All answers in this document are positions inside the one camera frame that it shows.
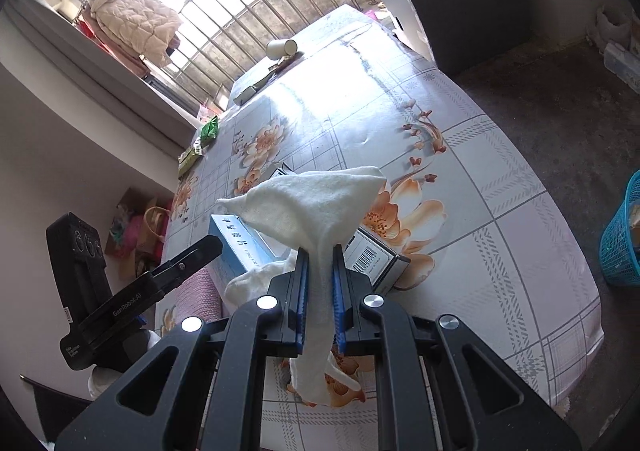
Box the black cable box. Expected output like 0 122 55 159
257 162 410 296

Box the white cloth rag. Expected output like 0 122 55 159
218 166 385 408

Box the blue white carton box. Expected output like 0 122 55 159
208 214 290 287

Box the blue plastic trash basket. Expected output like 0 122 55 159
599 171 639 287

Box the pink knitted sponge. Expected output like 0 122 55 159
175 268 222 324

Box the cardboard box with clutter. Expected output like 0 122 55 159
105 188 170 263

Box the pale green snack packet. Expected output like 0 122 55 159
178 139 203 179

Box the white paper cup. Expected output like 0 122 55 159
266 38 298 61

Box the window railing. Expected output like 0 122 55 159
147 0 376 114

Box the dark side cabinet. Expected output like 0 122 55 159
382 0 532 76

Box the pink quilted jacket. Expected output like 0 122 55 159
86 0 181 67

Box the long white box on floor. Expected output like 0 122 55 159
603 41 640 93

